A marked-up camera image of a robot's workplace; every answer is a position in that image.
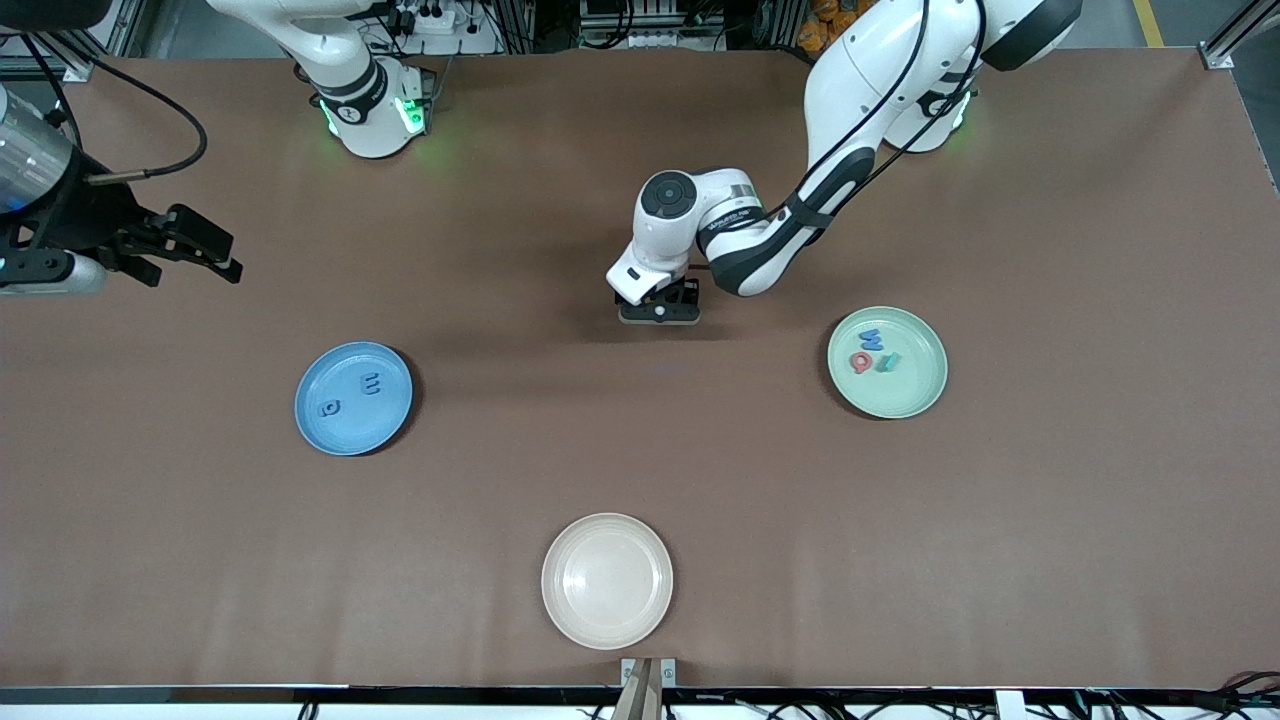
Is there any brown table cover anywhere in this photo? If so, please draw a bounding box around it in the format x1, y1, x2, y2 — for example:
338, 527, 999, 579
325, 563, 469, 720
0, 50, 1280, 691

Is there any long white socket bar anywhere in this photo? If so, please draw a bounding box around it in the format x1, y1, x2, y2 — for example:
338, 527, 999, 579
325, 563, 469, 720
598, 28, 723, 51

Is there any green plate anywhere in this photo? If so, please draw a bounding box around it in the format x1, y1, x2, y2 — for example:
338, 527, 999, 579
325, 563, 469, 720
826, 305, 949, 420

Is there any blue plate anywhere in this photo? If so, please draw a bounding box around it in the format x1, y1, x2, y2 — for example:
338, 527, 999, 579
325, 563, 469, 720
294, 341, 414, 457

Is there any beige plate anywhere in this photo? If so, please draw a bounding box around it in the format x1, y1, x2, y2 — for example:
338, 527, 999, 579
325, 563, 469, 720
541, 512, 675, 651

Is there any pile of orange packets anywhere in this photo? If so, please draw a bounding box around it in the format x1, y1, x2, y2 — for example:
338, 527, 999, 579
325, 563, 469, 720
797, 0, 871, 53

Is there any white power strip with plugs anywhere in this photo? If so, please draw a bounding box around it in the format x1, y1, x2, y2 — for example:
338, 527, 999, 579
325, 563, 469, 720
383, 0, 459, 36

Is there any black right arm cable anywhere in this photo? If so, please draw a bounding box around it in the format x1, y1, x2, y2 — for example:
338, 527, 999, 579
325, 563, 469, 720
20, 35, 209, 183

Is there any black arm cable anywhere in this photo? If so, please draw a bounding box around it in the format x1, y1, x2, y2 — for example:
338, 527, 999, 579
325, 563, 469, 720
20, 35, 209, 183
760, 0, 991, 226

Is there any aluminium frame post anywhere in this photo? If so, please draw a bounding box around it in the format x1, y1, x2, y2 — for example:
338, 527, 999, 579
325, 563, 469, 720
0, 25, 151, 83
1198, 0, 1280, 71

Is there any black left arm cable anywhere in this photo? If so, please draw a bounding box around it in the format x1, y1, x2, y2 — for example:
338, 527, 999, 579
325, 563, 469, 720
760, 0, 991, 226

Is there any small metal bracket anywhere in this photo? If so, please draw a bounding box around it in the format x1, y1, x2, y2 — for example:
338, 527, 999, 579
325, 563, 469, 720
620, 657, 678, 689

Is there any black cable bundle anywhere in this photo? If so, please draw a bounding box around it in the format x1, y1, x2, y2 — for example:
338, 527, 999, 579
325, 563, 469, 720
1080, 668, 1280, 720

